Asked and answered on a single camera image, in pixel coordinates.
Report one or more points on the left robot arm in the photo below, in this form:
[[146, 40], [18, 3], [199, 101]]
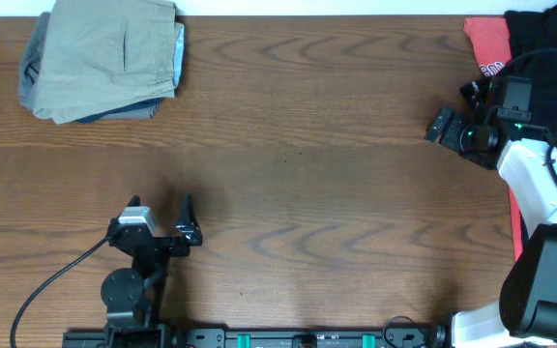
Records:
[[133, 295]]

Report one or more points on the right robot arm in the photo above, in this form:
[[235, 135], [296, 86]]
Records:
[[526, 159]]

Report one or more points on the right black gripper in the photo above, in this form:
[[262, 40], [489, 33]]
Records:
[[453, 131]]

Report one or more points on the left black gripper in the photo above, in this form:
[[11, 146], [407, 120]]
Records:
[[161, 242]]

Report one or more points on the folded navy blue shorts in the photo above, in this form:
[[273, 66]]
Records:
[[139, 110]]

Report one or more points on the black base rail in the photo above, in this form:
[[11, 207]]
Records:
[[401, 336]]

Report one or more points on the folded grey garment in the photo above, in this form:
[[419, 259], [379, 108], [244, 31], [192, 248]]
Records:
[[30, 62]]

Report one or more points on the red printed t-shirt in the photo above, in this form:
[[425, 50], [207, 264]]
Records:
[[489, 37]]

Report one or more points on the khaki green shorts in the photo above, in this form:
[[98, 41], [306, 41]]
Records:
[[103, 55]]

